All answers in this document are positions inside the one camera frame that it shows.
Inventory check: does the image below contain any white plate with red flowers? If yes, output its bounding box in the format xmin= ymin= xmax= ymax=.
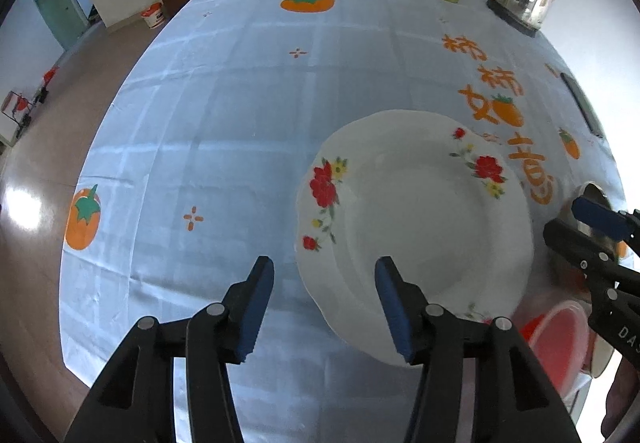
xmin=295 ymin=109 xmax=535 ymax=368

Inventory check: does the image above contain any green door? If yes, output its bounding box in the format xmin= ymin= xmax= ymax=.
xmin=29 ymin=0 xmax=91 ymax=51

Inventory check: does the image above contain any white and red bucket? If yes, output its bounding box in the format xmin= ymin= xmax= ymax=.
xmin=141 ymin=3 xmax=166 ymax=30

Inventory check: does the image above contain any pink plastic bowl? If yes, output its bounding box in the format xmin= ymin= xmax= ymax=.
xmin=520 ymin=300 xmax=592 ymax=399

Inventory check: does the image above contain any persimmon print tablecloth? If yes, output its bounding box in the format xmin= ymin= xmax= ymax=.
xmin=59 ymin=0 xmax=631 ymax=443

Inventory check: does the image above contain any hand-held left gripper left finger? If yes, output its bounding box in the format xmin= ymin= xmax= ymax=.
xmin=65 ymin=255 xmax=276 ymax=443

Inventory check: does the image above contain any red folding chair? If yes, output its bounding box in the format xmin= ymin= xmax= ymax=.
xmin=0 ymin=90 xmax=31 ymax=134

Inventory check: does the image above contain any person's right hand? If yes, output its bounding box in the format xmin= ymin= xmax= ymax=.
xmin=602 ymin=363 xmax=640 ymax=441

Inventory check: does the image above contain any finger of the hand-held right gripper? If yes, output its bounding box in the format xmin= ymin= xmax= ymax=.
xmin=571 ymin=196 xmax=640 ymax=245
xmin=543 ymin=219 xmax=640 ymax=297

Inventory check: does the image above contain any black smartphone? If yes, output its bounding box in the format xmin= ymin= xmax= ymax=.
xmin=560 ymin=72 xmax=605 ymax=138

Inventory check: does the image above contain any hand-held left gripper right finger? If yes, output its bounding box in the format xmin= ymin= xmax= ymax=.
xmin=374 ymin=256 xmax=576 ymax=443

